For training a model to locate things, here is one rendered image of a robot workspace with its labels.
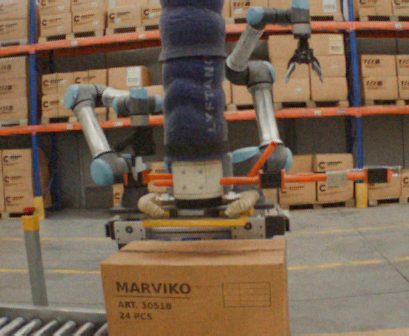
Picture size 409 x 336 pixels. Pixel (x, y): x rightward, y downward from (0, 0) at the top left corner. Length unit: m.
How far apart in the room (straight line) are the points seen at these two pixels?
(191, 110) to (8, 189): 8.40
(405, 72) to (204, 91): 7.76
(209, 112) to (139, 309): 0.69
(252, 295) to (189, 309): 0.21
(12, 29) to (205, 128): 8.44
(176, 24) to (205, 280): 0.83
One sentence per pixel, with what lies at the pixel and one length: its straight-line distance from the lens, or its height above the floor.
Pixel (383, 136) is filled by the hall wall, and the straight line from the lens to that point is 10.65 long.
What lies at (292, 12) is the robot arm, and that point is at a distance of 2.32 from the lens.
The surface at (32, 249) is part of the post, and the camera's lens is 2.76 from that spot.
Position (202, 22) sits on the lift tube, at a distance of 1.87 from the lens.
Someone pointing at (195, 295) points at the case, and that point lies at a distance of 1.83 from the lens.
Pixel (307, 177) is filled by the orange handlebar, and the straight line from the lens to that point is 1.89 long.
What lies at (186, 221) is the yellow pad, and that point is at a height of 1.07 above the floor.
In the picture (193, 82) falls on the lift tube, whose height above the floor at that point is 1.51.
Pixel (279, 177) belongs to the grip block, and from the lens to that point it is 1.88.
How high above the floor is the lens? 1.36
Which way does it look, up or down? 3 degrees down
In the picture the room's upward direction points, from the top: 3 degrees counter-clockwise
